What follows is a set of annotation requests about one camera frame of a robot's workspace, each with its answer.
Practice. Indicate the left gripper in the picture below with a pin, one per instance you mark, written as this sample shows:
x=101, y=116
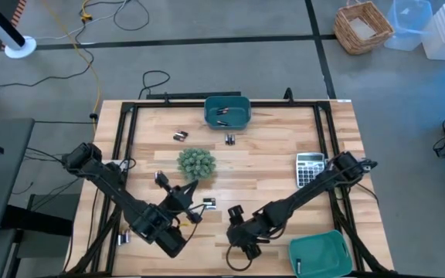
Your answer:
x=178, y=204

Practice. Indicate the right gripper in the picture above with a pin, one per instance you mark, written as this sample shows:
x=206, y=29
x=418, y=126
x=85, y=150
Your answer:
x=251, y=235

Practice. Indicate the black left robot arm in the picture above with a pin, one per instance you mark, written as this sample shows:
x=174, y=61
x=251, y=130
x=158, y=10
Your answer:
x=110, y=181

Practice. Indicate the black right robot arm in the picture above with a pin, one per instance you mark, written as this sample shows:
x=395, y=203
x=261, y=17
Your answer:
x=303, y=197

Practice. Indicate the green succulent in grey pot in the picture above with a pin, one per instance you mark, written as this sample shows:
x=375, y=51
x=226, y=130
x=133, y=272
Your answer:
x=196, y=164

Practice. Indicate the light green plastic bin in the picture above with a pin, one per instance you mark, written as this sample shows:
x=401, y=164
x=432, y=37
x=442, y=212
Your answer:
x=323, y=255

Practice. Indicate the grey desk calculator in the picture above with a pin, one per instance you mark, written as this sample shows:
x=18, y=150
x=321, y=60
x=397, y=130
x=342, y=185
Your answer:
x=310, y=171

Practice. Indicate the dark teal plastic bin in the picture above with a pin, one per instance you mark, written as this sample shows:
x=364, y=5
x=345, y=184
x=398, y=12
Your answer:
x=242, y=112

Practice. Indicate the black desk foot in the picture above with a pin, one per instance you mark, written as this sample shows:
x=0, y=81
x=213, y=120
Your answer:
x=37, y=222

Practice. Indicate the pole stand with round base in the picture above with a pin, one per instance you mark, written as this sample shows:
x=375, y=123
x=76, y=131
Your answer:
x=21, y=47

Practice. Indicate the wicker basket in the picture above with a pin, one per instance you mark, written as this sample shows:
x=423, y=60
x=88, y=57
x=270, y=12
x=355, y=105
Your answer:
x=377, y=38

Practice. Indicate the clear plastic tub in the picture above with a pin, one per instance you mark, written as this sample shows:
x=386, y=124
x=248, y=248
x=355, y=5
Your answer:
x=408, y=23

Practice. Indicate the black curved frame bracket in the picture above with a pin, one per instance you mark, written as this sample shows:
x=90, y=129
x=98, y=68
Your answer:
x=289, y=95

